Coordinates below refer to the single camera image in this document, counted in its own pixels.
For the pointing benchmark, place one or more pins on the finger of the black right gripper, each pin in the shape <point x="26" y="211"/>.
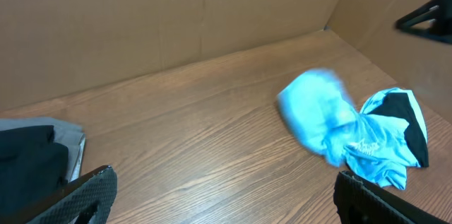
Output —
<point x="431" y="21"/>

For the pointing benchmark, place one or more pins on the folded grey garment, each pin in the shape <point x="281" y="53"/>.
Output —
<point x="65" y="133"/>

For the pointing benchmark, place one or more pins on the folded black garment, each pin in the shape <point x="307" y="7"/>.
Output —
<point x="33" y="166"/>

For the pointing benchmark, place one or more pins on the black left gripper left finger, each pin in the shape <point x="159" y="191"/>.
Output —
<point x="87" y="199"/>

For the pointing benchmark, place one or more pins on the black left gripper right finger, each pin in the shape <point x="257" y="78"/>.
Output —
<point x="359" y="201"/>

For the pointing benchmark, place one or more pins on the light blue printed t-shirt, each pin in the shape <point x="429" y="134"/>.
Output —
<point x="379" y="142"/>

